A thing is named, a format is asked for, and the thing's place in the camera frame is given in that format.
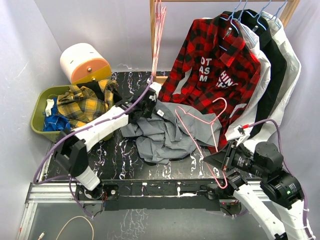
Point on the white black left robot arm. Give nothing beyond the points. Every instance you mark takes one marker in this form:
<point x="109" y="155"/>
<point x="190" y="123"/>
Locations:
<point x="72" y="153"/>

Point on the aluminium frame rail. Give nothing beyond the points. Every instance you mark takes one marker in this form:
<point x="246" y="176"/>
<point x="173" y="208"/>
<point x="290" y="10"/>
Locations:
<point x="51" y="213"/>

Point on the olive green laundry basket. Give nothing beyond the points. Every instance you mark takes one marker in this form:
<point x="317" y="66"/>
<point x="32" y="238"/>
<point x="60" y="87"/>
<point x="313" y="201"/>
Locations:
<point x="38" y="117"/>

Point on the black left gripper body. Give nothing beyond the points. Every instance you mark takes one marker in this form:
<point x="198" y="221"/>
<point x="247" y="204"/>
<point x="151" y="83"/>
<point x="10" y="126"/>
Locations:
<point x="148" y="109"/>

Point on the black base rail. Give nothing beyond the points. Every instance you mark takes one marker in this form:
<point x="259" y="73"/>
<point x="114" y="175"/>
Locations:
<point x="158" y="194"/>

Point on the wooden clothes rack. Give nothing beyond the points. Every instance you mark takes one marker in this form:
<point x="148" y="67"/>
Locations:
<point x="288" y="9"/>

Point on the pink hangers bundle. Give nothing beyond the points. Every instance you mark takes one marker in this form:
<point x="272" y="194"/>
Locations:
<point x="157" y="22"/>

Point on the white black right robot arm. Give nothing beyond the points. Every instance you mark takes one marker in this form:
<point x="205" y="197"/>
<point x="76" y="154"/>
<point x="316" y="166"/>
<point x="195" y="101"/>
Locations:
<point x="280" y="186"/>

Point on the blue cloth in basket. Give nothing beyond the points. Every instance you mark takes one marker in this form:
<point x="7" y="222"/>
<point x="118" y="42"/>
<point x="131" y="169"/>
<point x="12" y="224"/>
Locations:
<point x="55" y="122"/>

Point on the white cloth in basket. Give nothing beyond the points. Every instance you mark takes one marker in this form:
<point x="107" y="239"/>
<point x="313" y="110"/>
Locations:
<point x="49" y="105"/>

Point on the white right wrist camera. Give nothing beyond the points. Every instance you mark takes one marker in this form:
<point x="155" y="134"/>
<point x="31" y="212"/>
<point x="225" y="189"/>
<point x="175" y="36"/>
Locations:
<point x="243" y="133"/>

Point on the white orange cylinder container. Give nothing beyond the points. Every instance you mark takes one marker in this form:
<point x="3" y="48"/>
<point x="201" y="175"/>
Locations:
<point x="82" y="63"/>

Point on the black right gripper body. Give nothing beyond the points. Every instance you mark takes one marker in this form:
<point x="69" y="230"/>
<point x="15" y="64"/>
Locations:
<point x="235" y="157"/>

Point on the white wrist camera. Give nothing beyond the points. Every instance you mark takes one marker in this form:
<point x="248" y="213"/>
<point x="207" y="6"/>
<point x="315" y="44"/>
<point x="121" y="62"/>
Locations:
<point x="243" y="133"/>
<point x="154" y="85"/>

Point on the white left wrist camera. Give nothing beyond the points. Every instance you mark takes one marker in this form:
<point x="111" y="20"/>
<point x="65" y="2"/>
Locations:
<point x="154" y="85"/>

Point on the red black plaid shirt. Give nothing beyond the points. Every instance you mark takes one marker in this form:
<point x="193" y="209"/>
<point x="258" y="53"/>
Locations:
<point x="214" y="72"/>

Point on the yellow plaid shirt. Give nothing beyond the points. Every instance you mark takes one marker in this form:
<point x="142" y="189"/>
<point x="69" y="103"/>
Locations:
<point x="80" y="106"/>

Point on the light grey white shirt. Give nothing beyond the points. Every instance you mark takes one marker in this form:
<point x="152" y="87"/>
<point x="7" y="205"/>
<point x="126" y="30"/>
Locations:
<point x="292" y="71"/>

